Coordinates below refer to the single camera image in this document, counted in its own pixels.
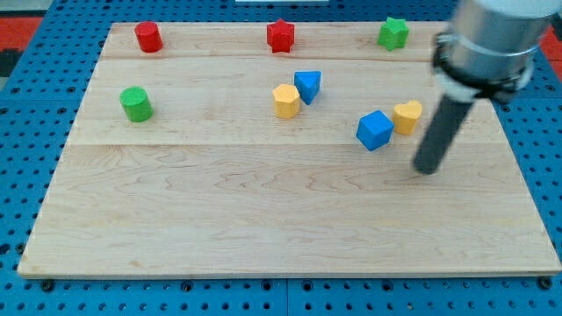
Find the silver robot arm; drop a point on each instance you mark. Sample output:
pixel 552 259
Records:
pixel 486 52

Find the blue cube block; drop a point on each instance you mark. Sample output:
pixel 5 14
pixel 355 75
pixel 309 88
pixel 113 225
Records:
pixel 374 130

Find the blue triangle block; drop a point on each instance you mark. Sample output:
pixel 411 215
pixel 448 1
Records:
pixel 308 84

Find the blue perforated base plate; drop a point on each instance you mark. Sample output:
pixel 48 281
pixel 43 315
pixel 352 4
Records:
pixel 39 102

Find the green star block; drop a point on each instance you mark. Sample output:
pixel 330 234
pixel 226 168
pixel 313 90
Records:
pixel 393 33

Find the yellow hexagon block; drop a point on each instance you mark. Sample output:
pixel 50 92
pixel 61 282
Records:
pixel 286 101

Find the yellow heart block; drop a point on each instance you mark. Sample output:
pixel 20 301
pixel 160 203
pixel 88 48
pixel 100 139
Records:
pixel 405 117

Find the red star block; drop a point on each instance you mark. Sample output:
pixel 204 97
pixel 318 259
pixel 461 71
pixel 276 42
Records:
pixel 280 36

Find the green cylinder block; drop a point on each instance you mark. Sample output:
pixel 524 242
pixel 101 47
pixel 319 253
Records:
pixel 135 103

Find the wooden board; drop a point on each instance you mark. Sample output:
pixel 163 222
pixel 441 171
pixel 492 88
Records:
pixel 214 185

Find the red cylinder block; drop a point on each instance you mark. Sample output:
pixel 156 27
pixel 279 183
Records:
pixel 148 36

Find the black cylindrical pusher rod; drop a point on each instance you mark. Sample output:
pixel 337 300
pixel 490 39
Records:
pixel 450 114

